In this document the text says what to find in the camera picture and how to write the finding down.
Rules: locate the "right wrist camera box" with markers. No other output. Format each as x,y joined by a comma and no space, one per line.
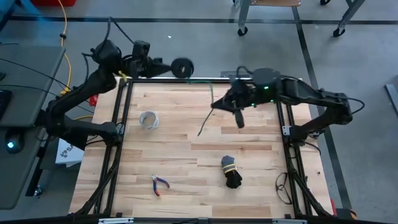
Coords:
239,86

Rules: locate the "grey desk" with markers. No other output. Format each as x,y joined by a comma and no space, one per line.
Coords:
18,174

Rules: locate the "white tape roll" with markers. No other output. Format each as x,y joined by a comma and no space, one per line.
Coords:
140,120

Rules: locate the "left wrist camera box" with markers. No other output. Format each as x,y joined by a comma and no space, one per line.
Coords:
140,48

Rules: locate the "clear safety glasses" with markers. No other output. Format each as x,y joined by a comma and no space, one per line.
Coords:
280,180

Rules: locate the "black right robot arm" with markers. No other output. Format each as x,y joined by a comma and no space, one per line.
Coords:
311,93

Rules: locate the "white printed box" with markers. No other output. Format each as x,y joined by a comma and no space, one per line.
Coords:
66,154

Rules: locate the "grey metal bar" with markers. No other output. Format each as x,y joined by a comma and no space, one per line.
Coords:
392,96

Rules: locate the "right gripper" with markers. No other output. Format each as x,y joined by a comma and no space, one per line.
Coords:
242,101

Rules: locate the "grey metal plate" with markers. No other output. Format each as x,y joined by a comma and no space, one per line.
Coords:
228,74

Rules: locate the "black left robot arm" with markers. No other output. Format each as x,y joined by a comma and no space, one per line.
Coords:
93,84

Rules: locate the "wooden top wheeled cart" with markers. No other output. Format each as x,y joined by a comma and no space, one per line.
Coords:
244,15

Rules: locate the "black glove yellow stripe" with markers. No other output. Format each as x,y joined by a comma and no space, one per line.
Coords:
231,177

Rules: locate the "grey wheeled cart frame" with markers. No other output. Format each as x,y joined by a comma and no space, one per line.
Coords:
349,14

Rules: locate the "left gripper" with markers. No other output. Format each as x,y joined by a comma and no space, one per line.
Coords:
146,67

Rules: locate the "black orange floor object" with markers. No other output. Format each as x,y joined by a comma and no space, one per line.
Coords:
345,214

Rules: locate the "red floor bin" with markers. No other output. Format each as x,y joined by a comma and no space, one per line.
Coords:
53,2

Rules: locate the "black keyboard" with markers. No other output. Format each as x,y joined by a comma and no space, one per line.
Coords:
3,102

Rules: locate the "red table clamp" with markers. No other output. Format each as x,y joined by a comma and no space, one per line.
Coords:
93,100
333,207

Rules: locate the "black aluminium table frame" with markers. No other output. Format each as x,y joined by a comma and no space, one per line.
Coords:
155,81

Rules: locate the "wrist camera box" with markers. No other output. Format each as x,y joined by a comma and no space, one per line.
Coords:
239,86
140,48

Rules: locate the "blue metal stand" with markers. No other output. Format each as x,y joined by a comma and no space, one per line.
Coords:
6,12

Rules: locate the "black computer mouse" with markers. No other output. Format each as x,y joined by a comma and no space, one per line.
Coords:
15,138

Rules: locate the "silver aluminium rail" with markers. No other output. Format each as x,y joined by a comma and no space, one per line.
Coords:
289,221
115,221

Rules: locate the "black round spool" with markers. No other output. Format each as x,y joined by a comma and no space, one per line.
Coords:
186,74

